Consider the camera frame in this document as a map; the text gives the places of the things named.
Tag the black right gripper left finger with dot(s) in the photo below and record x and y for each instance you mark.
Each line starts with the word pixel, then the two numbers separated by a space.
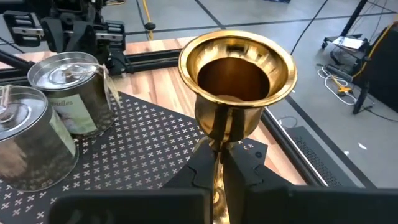
pixel 192 180

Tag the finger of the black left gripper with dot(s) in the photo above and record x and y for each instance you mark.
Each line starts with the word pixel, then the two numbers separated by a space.
pixel 52 34
pixel 82 37

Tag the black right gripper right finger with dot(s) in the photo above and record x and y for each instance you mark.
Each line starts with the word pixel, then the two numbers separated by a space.
pixel 248 174

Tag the silver tin candle can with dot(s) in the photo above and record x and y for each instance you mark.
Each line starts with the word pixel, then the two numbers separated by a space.
pixel 31 140
pixel 74 102

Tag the gold candlestick holder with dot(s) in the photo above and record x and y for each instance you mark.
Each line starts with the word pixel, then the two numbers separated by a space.
pixel 236 77

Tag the black perforated metal riser shelf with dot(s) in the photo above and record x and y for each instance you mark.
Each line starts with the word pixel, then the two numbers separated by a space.
pixel 140 140

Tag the black tripod stand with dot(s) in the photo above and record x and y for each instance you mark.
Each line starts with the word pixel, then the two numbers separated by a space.
pixel 362 93

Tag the black equipment case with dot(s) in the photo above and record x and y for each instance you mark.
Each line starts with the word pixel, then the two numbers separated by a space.
pixel 385 77

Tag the black aluminium table frame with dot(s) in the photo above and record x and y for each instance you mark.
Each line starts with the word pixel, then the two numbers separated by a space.
pixel 149 60

